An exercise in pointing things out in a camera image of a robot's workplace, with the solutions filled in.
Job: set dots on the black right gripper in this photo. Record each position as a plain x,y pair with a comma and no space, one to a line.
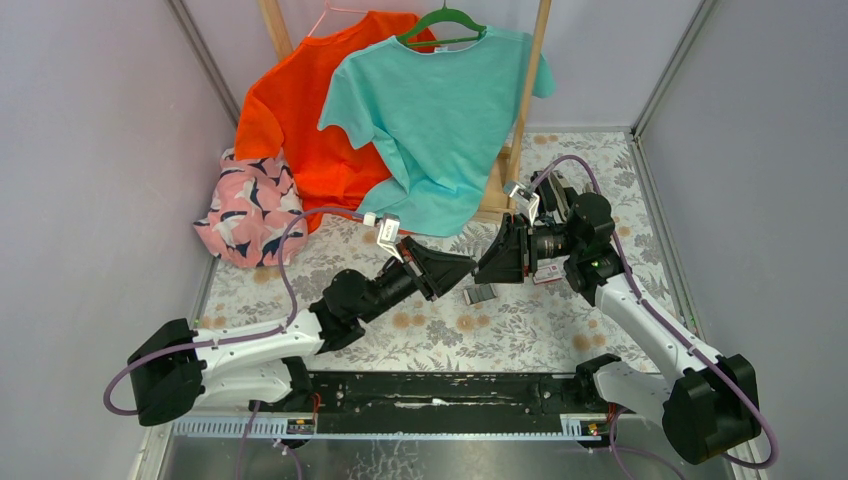
506,261

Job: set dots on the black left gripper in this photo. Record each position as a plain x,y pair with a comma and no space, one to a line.
432,271

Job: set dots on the red staple box sleeve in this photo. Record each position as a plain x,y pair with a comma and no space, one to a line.
547,274

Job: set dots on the beige and black stapler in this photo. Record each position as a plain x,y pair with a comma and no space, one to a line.
556,196

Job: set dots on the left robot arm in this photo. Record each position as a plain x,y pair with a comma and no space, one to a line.
179,368

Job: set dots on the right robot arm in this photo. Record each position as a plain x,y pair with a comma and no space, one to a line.
704,401

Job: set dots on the wooden rack base tray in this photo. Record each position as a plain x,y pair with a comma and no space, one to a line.
495,201

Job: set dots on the teal t-shirt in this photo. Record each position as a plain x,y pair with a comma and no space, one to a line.
437,120

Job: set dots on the pink bird-pattern cloth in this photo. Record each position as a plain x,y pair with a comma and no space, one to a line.
249,223

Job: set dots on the orange t-shirt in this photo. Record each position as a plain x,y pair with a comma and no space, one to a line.
281,112

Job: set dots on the pink clothes hanger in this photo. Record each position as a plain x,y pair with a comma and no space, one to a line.
335,17

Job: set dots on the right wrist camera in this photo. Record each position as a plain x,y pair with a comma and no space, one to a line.
526,201

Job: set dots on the wooden rack right post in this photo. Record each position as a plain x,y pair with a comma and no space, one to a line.
543,12

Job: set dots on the wooden rack post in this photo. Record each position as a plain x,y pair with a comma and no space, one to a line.
543,12
274,21

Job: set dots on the wooden rack left post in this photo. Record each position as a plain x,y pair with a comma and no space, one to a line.
274,21

